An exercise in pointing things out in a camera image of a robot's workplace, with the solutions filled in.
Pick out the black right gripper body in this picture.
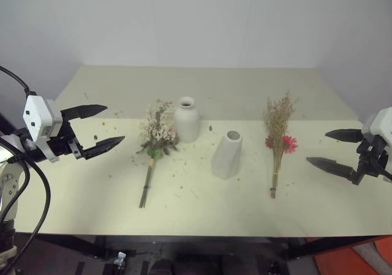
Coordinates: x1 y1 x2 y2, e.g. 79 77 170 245
350 139 389 186

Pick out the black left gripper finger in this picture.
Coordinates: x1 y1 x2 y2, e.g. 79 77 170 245
60 104 108 124
80 135 126 161

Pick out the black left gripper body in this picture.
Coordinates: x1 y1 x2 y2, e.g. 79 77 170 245
48 118 84 162

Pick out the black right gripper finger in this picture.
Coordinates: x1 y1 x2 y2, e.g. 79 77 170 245
306 156 358 181
325 128 366 143

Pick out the white bottle-shaped ceramic vase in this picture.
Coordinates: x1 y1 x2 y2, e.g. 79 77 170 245
173 96 202 144

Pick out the white faceted ceramic vase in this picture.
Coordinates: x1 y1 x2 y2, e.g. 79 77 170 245
211 130 244 181

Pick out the white and green dried bouquet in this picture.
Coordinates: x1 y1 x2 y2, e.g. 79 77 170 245
135 98 181 210

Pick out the beige bouquet with pink daisies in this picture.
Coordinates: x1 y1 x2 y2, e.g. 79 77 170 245
262 91 300 200

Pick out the orange panel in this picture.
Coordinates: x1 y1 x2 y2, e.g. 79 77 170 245
311 236 392 275

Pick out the small silver metal clamp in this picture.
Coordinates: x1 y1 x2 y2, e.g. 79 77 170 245
113 250 128 267

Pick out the dark rounded shape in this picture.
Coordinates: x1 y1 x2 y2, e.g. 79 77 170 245
149 257 176 275

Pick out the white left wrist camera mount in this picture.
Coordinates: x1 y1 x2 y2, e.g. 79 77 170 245
22 94 64 165

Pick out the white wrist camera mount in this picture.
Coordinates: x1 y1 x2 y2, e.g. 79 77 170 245
361 106 392 149
22 94 64 165

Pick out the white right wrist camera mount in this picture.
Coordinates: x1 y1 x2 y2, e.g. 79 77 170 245
361 106 392 149

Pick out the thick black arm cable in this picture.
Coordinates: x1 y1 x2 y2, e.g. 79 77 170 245
0 137 52 259

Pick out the thin black camera cable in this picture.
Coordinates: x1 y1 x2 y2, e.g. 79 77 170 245
0 66 34 97

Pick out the black metal table frame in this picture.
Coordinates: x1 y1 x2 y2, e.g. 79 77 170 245
13 232 392 261

